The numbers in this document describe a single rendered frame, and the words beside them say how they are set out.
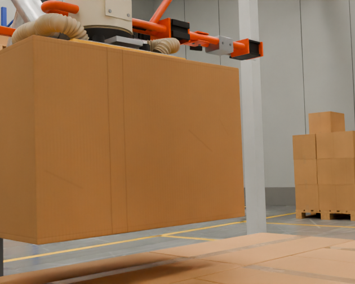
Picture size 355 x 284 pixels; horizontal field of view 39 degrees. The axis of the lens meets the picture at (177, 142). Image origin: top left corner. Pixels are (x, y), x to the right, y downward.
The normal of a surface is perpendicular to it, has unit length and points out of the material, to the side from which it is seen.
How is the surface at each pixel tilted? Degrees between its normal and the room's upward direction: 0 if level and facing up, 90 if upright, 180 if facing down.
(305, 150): 90
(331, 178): 90
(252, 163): 90
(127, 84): 90
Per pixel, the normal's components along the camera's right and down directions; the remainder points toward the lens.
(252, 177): -0.72, -0.02
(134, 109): 0.67, -0.06
